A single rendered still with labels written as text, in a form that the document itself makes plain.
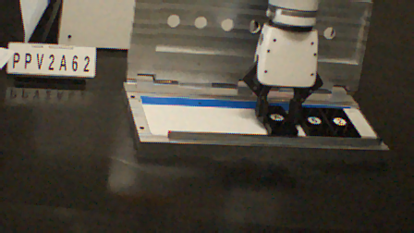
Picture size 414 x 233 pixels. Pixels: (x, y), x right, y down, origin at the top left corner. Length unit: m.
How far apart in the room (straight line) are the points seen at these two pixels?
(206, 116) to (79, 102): 0.22
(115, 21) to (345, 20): 0.43
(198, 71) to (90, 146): 0.27
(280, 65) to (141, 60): 0.25
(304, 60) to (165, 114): 0.25
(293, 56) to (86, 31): 0.44
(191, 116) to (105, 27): 0.30
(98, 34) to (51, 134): 0.34
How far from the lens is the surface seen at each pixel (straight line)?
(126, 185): 1.37
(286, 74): 1.52
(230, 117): 1.56
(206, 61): 1.61
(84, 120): 1.53
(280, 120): 1.56
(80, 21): 1.74
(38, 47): 1.63
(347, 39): 1.69
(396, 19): 2.27
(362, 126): 1.62
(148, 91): 1.60
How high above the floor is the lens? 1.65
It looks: 28 degrees down
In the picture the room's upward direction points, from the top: 11 degrees clockwise
